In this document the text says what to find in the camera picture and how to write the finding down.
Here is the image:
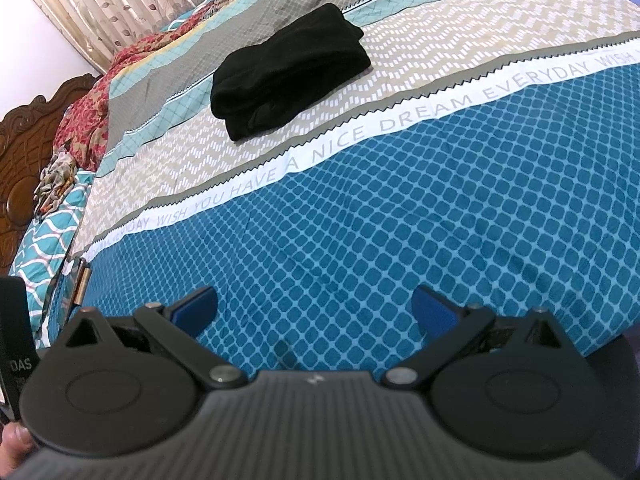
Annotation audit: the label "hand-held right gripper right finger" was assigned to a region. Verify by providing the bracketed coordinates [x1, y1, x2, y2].
[382, 284, 563, 387]

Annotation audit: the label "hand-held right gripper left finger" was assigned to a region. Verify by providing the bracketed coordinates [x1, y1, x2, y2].
[64, 286, 248, 388]

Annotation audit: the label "black pants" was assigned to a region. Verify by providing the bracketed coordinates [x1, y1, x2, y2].
[210, 2, 372, 142]

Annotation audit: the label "person's left hand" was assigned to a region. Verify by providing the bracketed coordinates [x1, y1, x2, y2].
[0, 422, 35, 480]

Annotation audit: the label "small brass metal object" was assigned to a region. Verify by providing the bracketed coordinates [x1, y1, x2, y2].
[73, 257, 93, 307]

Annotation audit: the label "teal and white patterned pillow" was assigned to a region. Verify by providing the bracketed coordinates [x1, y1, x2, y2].
[12, 170, 97, 347]

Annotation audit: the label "patterned teal and beige bedsheet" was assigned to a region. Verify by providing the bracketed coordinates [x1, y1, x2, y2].
[30, 0, 640, 363]

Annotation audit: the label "beige floral cloth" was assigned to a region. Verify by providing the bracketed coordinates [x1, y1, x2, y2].
[34, 152, 78, 220]

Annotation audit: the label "carved wooden headboard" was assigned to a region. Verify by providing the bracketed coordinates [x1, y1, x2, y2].
[0, 74, 102, 281]

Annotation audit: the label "red floral blanket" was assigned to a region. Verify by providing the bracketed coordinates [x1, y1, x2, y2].
[54, 0, 281, 172]

